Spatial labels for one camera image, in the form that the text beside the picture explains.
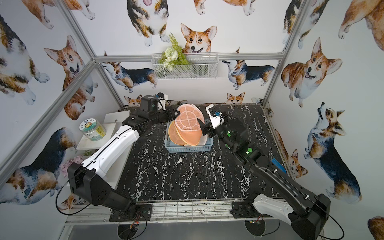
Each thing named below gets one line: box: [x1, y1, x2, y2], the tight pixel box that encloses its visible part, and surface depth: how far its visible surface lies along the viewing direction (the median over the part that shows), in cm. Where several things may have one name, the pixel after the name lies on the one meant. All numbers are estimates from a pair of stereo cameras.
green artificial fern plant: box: [159, 32, 191, 72], surface depth 82 cm
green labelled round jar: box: [79, 118, 107, 142], surface depth 73 cm
